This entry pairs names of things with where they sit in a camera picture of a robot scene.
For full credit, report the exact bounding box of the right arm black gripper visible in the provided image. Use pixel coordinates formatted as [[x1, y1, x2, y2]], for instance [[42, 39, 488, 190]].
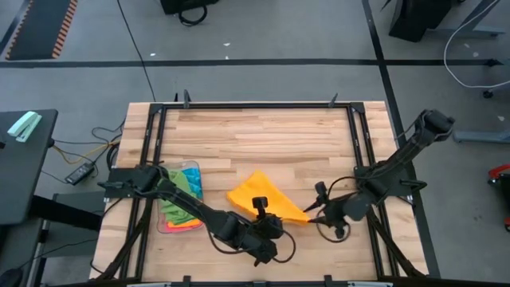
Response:
[[303, 181, 352, 229]]

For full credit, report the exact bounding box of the orange microfiber towel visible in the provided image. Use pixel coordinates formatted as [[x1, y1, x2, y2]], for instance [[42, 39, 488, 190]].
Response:
[[226, 170, 311, 224], [167, 217, 202, 230]]

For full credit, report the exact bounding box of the blue microfiber towel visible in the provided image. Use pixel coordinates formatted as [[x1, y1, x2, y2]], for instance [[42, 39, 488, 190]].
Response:
[[183, 167, 204, 200]]

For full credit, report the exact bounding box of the pink microfiber towel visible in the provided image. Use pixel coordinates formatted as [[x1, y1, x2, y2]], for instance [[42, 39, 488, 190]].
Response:
[[164, 222, 204, 234]]

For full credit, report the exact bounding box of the clear plastic bin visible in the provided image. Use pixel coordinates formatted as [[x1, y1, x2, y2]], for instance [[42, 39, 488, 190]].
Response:
[[156, 159, 205, 234]]

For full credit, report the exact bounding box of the grey table foot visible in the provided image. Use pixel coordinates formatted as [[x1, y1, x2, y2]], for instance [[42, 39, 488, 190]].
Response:
[[453, 128, 510, 145]]

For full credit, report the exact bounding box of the red cart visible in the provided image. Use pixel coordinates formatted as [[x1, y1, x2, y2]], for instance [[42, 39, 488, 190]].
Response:
[[487, 162, 510, 233]]

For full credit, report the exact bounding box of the black power adapter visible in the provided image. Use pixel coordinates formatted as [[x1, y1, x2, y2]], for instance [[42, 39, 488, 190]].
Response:
[[65, 162, 95, 187]]

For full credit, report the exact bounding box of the black desk foot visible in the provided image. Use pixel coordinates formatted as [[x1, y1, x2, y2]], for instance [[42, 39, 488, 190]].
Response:
[[29, 192, 105, 233]]

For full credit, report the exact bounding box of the black table base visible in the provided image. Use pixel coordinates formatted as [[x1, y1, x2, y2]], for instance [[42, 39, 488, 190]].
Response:
[[388, 0, 507, 44]]

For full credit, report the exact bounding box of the black equipment base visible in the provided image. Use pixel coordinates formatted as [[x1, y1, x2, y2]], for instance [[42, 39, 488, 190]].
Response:
[[160, 0, 220, 15]]

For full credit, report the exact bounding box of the black desk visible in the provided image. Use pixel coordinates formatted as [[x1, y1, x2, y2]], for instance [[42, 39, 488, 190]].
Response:
[[0, 108, 59, 226]]

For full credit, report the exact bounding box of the black computer mouse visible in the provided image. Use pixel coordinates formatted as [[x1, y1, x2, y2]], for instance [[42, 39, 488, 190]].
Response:
[[0, 267, 24, 287]]

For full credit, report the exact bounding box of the mint green stapler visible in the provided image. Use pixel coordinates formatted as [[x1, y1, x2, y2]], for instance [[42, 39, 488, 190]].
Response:
[[6, 111, 43, 144]]

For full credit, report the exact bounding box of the black orange-edged floor mat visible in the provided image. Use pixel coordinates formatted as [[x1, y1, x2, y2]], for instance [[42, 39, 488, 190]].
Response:
[[4, 0, 80, 61]]

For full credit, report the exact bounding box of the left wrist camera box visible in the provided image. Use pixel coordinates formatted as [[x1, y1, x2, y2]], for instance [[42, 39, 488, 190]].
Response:
[[253, 196, 269, 218]]

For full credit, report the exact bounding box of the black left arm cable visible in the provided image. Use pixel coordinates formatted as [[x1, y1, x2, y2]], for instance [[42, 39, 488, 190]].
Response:
[[206, 229, 297, 265]]

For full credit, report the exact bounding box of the white floor cable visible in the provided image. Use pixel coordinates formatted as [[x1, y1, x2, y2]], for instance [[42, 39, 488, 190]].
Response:
[[443, 0, 510, 89]]

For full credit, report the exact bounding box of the black coiled cable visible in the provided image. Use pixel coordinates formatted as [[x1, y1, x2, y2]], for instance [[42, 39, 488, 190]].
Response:
[[178, 3, 209, 27]]

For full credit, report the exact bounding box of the black floor cable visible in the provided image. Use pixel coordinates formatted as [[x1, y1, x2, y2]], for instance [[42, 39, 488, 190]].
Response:
[[116, 0, 157, 103]]

